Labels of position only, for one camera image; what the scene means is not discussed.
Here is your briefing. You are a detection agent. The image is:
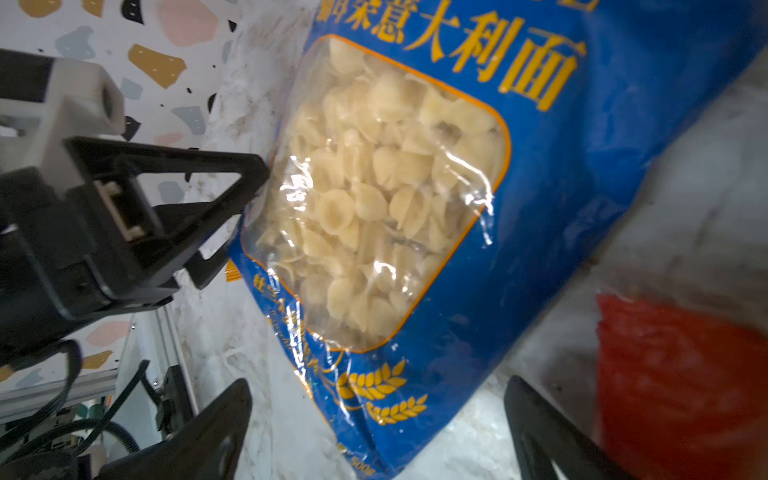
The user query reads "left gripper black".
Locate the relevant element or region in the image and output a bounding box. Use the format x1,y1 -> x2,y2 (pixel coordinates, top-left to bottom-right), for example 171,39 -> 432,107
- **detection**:
1,136 -> 269,365

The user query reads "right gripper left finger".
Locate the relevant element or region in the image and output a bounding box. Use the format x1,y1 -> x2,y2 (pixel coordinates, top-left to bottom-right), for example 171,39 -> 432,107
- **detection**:
98,378 -> 252,480

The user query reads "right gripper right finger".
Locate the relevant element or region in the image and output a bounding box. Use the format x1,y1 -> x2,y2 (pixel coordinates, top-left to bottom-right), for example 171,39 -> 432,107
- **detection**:
504,375 -> 632,480

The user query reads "blue orange orecchiette bag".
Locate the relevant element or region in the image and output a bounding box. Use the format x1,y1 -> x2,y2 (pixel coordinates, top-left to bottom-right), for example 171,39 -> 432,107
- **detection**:
231,1 -> 767,479

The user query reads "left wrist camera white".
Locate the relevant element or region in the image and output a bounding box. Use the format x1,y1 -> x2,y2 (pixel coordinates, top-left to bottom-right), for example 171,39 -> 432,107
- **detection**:
1,49 -> 125,195

